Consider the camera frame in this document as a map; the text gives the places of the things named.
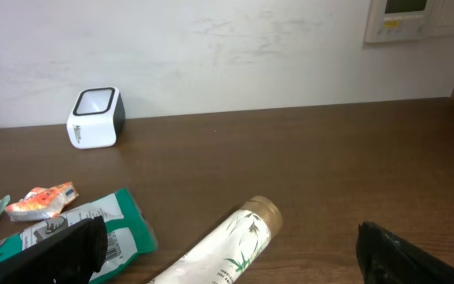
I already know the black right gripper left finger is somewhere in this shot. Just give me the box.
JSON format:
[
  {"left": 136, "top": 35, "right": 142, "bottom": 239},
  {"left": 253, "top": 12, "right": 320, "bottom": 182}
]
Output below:
[{"left": 0, "top": 216, "right": 108, "bottom": 284}]

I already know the white bamboo print tube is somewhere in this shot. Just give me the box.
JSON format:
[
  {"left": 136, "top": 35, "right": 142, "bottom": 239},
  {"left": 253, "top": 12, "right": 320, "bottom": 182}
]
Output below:
[{"left": 150, "top": 196, "right": 283, "bottom": 284}]

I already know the green 3M package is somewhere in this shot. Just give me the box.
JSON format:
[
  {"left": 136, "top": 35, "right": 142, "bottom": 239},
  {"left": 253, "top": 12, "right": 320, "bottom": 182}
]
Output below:
[{"left": 0, "top": 189, "right": 158, "bottom": 283}]

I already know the white barcode scanner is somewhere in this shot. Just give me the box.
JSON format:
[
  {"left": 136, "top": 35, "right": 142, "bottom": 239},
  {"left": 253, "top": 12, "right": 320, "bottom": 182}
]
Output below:
[{"left": 66, "top": 86, "right": 125, "bottom": 149}]

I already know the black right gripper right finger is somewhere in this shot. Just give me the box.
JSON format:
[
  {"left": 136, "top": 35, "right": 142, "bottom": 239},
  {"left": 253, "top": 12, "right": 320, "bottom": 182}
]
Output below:
[{"left": 355, "top": 222, "right": 454, "bottom": 284}]

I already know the orange snack packet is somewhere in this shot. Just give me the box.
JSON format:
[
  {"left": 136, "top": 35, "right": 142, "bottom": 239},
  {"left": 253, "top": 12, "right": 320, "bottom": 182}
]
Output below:
[{"left": 4, "top": 182, "right": 79, "bottom": 222}]

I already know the wall thermostat panel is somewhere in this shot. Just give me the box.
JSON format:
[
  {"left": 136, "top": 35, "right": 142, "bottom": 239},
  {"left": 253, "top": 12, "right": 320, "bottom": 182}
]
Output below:
[{"left": 365, "top": 0, "right": 454, "bottom": 44}]

